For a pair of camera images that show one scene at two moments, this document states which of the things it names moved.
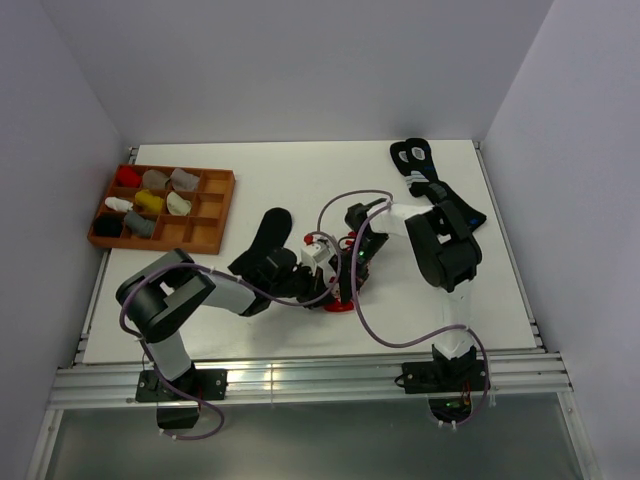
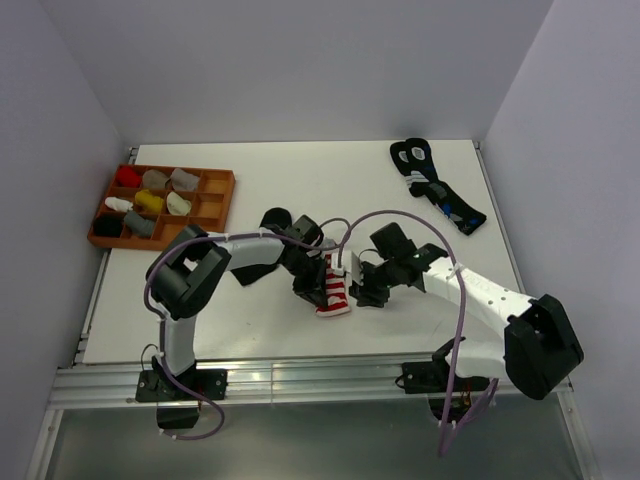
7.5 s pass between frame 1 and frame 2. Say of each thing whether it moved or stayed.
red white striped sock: moved
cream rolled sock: stayed
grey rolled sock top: stayed
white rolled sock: stayed
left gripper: moved
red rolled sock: stayed
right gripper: moved
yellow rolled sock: stayed
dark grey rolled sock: stayed
